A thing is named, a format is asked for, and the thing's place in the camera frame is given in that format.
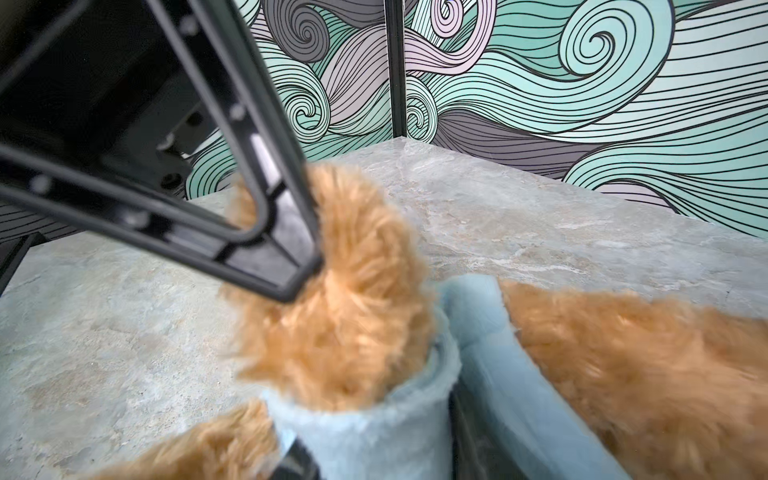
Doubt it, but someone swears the brown teddy bear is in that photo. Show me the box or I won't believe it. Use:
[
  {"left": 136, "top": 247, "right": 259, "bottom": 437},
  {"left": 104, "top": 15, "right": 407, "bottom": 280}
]
[{"left": 100, "top": 164, "right": 767, "bottom": 479}]

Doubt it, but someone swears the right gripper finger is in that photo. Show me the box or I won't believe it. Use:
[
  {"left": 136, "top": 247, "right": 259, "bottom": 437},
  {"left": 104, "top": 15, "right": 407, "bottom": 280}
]
[{"left": 269, "top": 436, "right": 321, "bottom": 480}]

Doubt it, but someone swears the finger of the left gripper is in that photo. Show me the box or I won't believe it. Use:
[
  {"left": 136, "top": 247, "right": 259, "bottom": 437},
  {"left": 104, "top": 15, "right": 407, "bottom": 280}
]
[{"left": 148, "top": 1, "right": 323, "bottom": 303}]

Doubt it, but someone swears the light blue fleece hoodie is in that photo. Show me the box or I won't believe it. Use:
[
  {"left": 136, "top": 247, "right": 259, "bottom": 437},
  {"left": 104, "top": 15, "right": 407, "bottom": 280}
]
[{"left": 261, "top": 274, "right": 625, "bottom": 479}]

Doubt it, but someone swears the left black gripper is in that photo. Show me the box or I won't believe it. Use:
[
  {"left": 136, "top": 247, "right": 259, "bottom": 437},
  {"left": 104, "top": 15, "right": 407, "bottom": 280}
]
[{"left": 1, "top": 1, "right": 300, "bottom": 303}]

